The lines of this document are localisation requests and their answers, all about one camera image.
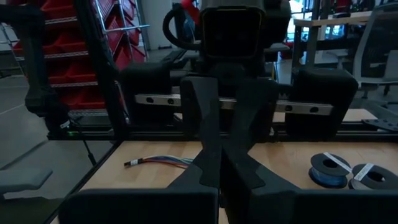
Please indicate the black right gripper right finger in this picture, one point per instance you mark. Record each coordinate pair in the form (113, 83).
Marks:
(295, 208)

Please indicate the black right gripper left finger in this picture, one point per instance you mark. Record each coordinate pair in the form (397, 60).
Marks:
(140, 208)

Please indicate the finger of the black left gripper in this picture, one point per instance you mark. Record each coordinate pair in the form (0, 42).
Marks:
(252, 109)
(202, 105)

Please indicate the black sleeve with white label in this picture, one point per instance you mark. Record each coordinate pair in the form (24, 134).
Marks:
(133, 162)

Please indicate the wooden desk with legs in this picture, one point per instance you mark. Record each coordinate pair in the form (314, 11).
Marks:
(329, 21)

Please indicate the grey office chair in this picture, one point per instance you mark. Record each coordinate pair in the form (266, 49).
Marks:
(379, 46)

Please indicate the white building column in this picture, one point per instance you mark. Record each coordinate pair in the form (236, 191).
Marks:
(155, 21)

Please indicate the red bin shelving rack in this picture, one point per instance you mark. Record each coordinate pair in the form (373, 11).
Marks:
(77, 73)

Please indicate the black aluminium table frame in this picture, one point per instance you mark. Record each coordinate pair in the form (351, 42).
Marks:
(155, 135)

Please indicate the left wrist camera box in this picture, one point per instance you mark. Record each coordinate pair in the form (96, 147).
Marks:
(231, 31)

